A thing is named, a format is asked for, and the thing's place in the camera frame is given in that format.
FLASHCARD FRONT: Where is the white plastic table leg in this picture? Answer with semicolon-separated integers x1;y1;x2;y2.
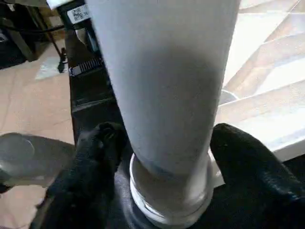
87;0;240;215

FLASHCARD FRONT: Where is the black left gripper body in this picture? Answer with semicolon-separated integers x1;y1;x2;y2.
58;0;112;77

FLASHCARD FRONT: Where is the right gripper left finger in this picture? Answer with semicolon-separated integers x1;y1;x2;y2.
30;122;127;229

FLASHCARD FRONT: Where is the white plastic table top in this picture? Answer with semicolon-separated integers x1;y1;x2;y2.
130;0;305;227

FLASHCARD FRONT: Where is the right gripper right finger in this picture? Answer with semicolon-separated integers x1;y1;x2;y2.
211;123;305;229

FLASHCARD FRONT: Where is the black mat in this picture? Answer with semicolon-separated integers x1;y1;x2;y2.
69;59;229;229

